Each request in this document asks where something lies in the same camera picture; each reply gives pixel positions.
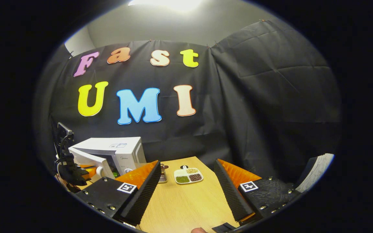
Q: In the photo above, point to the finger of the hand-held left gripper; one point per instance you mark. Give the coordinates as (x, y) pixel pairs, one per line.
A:
(89, 171)

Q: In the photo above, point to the white microwave oven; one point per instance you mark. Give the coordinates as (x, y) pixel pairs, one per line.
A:
(125, 152)

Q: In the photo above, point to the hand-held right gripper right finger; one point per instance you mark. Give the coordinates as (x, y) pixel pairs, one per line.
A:
(231, 194)

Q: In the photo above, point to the black backdrop cloth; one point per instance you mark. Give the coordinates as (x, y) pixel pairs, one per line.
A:
(254, 113)

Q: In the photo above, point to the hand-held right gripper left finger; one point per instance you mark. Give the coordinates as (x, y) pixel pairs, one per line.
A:
(142, 195)

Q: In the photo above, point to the white divided dish of beans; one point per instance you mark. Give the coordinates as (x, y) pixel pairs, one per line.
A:
(188, 176)

